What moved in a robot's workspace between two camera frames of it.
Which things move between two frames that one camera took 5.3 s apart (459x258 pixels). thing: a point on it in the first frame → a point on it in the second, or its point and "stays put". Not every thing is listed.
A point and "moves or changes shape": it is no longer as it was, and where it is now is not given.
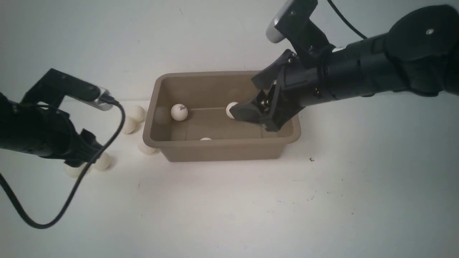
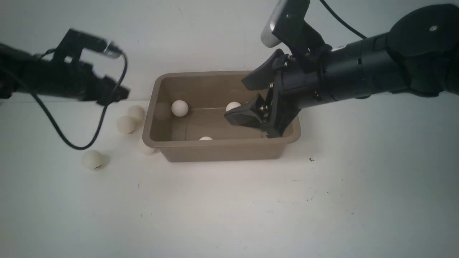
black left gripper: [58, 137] → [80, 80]
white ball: [228, 108] stays put
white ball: [129, 125] stays put
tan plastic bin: [185, 113] stays put
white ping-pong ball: [179, 112] moves or changes shape
